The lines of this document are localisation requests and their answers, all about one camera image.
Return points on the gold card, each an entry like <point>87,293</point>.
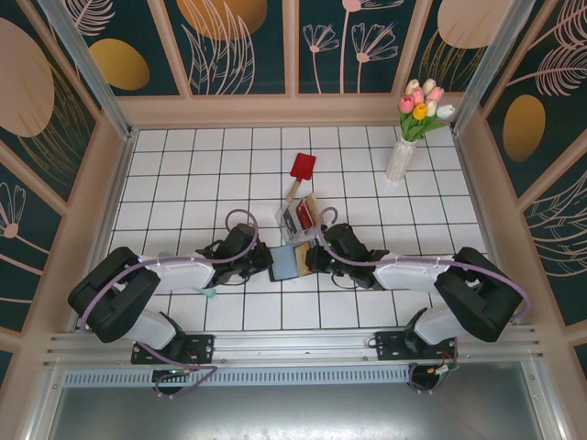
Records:
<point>302,260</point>
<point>313,206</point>

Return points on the clear acrylic card box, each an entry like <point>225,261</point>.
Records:
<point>298,236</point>

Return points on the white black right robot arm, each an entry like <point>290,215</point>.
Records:
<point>408,275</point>

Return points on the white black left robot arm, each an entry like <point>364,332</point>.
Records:
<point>179,275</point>

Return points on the red chip card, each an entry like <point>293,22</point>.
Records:
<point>306,215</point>

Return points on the black printed card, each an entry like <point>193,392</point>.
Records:
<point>291,220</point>

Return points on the teal plastic item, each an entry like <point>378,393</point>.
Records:
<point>208,293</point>

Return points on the red spatula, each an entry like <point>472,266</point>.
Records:
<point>303,165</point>

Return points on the white ribbed ceramic vase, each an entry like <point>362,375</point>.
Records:
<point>400,160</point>

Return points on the green tulip stems bunch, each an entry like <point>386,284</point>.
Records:
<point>415,128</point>

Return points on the yellow artificial tulip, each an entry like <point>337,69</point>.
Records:
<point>419,111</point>

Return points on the pink artificial tulip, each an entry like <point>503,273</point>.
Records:
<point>417,96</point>
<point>435,94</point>
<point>405,104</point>

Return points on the white artificial tulip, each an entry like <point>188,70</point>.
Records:
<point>413,86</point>
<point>432,108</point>
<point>428,85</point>

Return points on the pale blue artificial tulip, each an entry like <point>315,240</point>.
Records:
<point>446,111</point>

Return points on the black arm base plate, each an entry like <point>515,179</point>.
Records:
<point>202,348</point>
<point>390,346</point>

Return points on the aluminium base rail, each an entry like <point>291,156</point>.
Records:
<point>293,344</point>

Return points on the aluminium frame post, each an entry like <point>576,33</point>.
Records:
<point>87,69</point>
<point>500,64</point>

